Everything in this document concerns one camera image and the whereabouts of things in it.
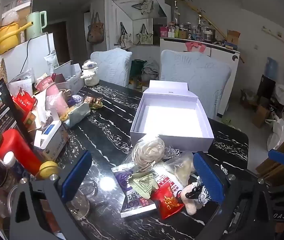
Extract pink cup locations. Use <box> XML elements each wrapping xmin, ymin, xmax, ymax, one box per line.
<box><xmin>35</xmin><ymin>73</ymin><xmax>69</xmax><ymax>116</ymax></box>

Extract silver foil bag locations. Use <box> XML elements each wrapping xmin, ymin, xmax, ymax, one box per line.
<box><xmin>63</xmin><ymin>102</ymin><xmax>91</xmax><ymax>129</ymax></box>

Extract cardboard box on counter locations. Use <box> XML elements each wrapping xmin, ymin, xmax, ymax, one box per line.
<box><xmin>224</xmin><ymin>30</ymin><xmax>241</xmax><ymax>50</ymax></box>

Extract clear bag yellow balls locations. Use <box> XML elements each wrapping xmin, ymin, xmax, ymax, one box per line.
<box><xmin>164</xmin><ymin>151</ymin><xmax>195</xmax><ymax>186</ymax></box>

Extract yellow lemon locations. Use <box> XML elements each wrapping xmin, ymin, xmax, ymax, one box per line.
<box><xmin>37</xmin><ymin>161</ymin><xmax>59</xmax><ymax>179</ymax></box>

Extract white plastic bag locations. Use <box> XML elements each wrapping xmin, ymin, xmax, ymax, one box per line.
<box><xmin>265</xmin><ymin>112</ymin><xmax>284</xmax><ymax>151</ymax></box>

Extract green tea packet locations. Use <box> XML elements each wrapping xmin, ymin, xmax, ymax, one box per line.
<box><xmin>128</xmin><ymin>172</ymin><xmax>159</xmax><ymax>199</ymax></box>

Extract right blue leaf chair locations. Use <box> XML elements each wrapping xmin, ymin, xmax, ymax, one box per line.
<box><xmin>160</xmin><ymin>50</ymin><xmax>231</xmax><ymax>119</ymax></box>

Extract green electric kettle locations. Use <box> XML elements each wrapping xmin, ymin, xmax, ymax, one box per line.
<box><xmin>26</xmin><ymin>11</ymin><xmax>47</xmax><ymax>40</ymax></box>

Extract red snack packet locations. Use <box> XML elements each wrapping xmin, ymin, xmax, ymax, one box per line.
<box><xmin>151</xmin><ymin>182</ymin><xmax>184</xmax><ymax>219</ymax></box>

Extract white medicine box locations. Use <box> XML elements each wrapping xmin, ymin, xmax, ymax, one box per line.
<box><xmin>33</xmin><ymin>120</ymin><xmax>69</xmax><ymax>162</ymax></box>

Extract lavender open gift box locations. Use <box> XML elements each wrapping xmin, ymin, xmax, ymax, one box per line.
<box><xmin>130</xmin><ymin>80</ymin><xmax>214</xmax><ymax>152</ymax></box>

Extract glass mug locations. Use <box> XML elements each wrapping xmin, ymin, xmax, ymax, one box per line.
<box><xmin>66</xmin><ymin>180</ymin><xmax>98</xmax><ymax>220</ymax></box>

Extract red plastic bottle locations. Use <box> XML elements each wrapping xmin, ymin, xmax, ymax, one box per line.
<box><xmin>0</xmin><ymin>128</ymin><xmax>41</xmax><ymax>176</ymax></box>

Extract yellow pot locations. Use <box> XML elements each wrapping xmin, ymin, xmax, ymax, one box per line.
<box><xmin>0</xmin><ymin>22</ymin><xmax>33</xmax><ymax>55</ymax></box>

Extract purple silver snack packet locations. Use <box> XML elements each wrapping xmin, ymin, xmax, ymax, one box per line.
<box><xmin>111</xmin><ymin>164</ymin><xmax>157</xmax><ymax>218</ymax></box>

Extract left blue leaf chair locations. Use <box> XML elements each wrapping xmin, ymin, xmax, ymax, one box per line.
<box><xmin>90</xmin><ymin>48</ymin><xmax>132</xmax><ymax>87</ymax></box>

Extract brown hanging tote bag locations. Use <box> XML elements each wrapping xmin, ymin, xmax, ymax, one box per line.
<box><xmin>87</xmin><ymin>12</ymin><xmax>104</xmax><ymax>44</ymax></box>

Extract white refrigerator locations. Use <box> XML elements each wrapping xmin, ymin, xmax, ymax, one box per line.
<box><xmin>0</xmin><ymin>33</ymin><xmax>55</xmax><ymax>82</ymax></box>

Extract white astronaut jar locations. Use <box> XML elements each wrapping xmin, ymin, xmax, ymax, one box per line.
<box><xmin>81</xmin><ymin>60</ymin><xmax>99</xmax><ymax>87</ymax></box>

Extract blue leaf chair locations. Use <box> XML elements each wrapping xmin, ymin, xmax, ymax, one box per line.
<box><xmin>90</xmin><ymin>48</ymin><xmax>132</xmax><ymax>87</ymax></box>
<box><xmin>160</xmin><ymin>50</ymin><xmax>231</xmax><ymax>119</ymax></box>

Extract white carton of bottles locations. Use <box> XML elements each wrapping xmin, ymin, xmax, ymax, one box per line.
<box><xmin>53</xmin><ymin>61</ymin><xmax>84</xmax><ymax>94</ymax></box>

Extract gold candy wrapper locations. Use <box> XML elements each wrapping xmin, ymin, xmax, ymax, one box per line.
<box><xmin>84</xmin><ymin>96</ymin><xmax>103</xmax><ymax>109</ymax></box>

